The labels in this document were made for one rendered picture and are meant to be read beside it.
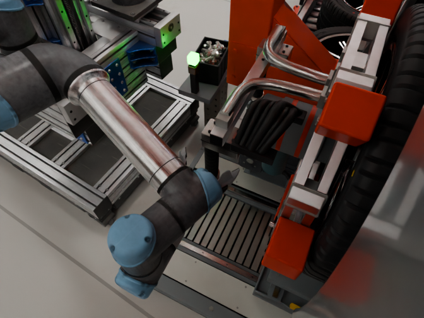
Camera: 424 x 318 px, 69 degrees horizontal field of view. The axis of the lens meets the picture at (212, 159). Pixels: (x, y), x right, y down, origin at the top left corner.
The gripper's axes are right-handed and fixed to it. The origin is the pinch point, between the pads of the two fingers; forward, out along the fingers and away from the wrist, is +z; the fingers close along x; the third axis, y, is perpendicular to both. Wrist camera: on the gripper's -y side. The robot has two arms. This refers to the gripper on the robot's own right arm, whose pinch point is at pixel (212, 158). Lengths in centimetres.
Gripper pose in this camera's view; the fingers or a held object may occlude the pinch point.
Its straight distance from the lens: 77.9
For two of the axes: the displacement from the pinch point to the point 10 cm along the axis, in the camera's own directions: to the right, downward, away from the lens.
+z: 4.4, -7.4, 5.2
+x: -9.0, -3.6, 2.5
